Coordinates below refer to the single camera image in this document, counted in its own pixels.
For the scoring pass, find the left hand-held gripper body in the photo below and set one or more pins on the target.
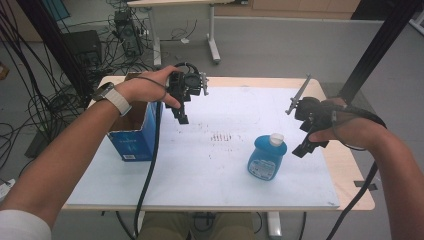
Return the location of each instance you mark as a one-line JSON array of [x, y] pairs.
[[186, 81]]

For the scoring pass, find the blue cardboard box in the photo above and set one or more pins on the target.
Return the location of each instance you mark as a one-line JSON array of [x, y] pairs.
[[133, 143]]

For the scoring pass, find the person's left leg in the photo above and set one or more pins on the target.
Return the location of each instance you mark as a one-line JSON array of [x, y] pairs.
[[163, 230]]

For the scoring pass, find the person's left hand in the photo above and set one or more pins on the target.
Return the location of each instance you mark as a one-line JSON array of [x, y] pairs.
[[143, 88]]

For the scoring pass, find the black metal stand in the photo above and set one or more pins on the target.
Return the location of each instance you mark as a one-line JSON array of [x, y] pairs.
[[376, 50], [53, 43]]

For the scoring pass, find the person's right hand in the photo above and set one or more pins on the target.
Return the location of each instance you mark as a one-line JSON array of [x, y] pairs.
[[353, 133]]

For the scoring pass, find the blue bottle with white cap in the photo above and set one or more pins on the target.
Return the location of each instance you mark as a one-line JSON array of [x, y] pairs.
[[266, 156]]

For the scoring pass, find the white shirt sleeve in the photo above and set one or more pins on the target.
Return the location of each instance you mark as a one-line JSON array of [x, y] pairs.
[[20, 226]]

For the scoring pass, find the black equipment box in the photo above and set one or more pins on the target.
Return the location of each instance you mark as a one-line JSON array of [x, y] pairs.
[[83, 46]]

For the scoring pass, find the white table mat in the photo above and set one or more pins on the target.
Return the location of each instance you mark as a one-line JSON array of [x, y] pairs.
[[200, 183]]

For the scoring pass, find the teal panel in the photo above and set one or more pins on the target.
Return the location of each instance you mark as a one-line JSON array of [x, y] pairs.
[[56, 8]]

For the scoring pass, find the white power strip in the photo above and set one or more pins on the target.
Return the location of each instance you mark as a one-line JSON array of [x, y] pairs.
[[6, 189]]

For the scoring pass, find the person's leg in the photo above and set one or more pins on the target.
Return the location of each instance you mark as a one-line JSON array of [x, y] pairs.
[[226, 230], [163, 230]]

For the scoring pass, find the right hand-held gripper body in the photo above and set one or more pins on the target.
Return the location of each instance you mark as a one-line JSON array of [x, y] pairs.
[[313, 111]]

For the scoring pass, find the black tape strip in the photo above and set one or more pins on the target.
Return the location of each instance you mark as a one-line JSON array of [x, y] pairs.
[[365, 185]]

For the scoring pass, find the brown cardboard piece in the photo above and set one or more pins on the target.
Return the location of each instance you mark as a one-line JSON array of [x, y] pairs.
[[3, 70]]

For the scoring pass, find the black computer tower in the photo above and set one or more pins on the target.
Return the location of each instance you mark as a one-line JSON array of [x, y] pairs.
[[128, 33]]

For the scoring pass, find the white table leg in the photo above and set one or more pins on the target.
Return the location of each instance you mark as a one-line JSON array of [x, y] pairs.
[[274, 225], [140, 221]]

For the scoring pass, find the white desk with metal legs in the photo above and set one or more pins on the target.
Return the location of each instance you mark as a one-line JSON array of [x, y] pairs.
[[156, 33]]

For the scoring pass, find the person's right leg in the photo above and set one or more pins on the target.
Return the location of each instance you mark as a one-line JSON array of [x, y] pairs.
[[226, 230]]

